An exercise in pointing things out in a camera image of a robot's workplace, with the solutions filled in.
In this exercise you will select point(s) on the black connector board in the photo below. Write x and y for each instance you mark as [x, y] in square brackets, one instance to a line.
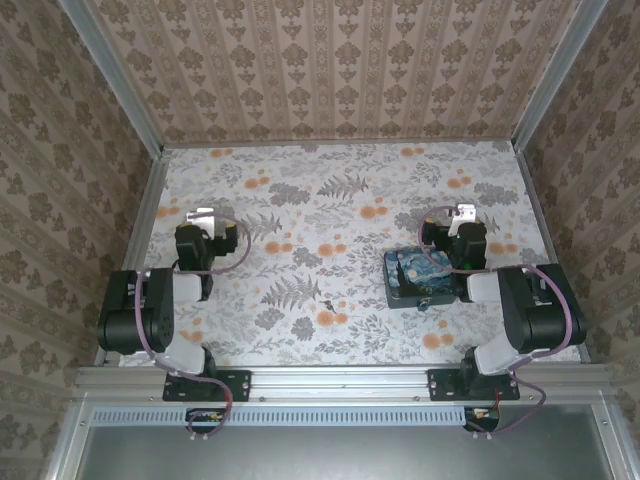
[205, 419]
[482, 417]

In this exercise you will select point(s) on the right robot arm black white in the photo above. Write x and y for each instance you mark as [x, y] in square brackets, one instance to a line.
[530, 310]

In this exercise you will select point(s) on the starry night print box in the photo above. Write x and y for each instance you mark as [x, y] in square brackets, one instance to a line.
[415, 272]

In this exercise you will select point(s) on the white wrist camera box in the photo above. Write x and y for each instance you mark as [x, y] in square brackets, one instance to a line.
[201, 220]
[461, 216]

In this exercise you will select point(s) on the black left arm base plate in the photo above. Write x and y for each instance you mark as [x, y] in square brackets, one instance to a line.
[235, 385]

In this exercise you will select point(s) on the aluminium cross rail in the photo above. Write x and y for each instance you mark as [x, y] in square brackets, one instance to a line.
[340, 382]

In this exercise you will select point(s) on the floral table cover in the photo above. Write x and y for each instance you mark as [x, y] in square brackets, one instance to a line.
[325, 200]

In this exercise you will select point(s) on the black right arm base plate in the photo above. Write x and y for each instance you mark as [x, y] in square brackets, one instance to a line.
[442, 385]

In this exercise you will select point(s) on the aluminium frame post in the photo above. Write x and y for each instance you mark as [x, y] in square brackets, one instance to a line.
[110, 75]
[555, 75]

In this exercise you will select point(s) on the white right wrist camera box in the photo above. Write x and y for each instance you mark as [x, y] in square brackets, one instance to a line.
[461, 216]

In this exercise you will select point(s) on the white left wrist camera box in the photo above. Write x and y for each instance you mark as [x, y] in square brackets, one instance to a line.
[201, 220]

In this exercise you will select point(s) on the grey metal sheet panel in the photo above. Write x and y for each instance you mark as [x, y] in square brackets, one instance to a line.
[340, 455]

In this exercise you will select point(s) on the aluminium side rail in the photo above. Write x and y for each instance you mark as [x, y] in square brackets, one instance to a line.
[550, 240]
[142, 240]

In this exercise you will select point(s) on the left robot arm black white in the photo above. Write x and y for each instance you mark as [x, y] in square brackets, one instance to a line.
[160, 310]

